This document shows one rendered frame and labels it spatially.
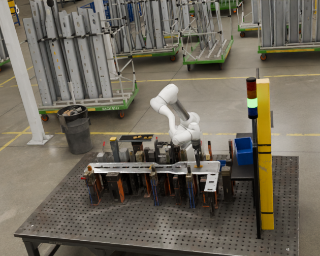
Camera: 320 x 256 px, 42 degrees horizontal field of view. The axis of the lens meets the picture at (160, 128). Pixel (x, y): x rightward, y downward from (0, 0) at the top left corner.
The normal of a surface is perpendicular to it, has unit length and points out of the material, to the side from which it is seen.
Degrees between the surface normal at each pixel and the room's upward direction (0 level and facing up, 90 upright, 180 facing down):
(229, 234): 0
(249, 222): 0
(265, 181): 90
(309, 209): 0
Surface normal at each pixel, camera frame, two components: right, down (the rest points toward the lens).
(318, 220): -0.14, -0.90
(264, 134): -0.24, 0.44
